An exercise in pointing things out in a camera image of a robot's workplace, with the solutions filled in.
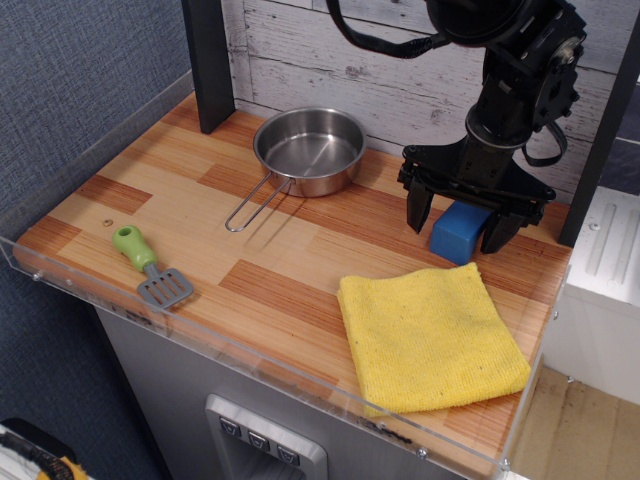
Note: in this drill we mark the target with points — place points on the left black vertical post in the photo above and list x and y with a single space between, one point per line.
209 57

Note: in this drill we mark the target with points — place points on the silver dispenser button panel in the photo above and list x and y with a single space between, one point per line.
251 446

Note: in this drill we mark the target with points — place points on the stainless steel pan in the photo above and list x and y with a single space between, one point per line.
306 152

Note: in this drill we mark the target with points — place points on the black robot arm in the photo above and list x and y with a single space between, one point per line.
531 52

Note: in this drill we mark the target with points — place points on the green-handled grey toy spatula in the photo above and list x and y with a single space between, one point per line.
161 288

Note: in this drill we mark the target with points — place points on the right black vertical post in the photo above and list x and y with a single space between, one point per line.
608 128

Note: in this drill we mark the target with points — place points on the yellow folded cloth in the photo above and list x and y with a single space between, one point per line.
429 340

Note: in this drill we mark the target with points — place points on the blue arch-shaped wooden block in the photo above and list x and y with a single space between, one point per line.
455 234

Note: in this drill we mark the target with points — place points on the clear acrylic table guard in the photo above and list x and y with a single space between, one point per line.
159 173

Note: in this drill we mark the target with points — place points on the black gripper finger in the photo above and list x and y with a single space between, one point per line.
419 201
501 227

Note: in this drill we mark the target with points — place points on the white ribbed appliance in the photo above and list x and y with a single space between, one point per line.
593 333

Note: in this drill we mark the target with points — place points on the black and yellow object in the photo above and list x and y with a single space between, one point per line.
28 452

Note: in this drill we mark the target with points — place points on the black vertical post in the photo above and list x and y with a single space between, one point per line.
209 57
608 128

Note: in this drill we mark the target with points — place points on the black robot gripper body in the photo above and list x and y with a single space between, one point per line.
478 169

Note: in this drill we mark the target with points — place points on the grey toy fridge cabinet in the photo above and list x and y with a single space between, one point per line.
301 377

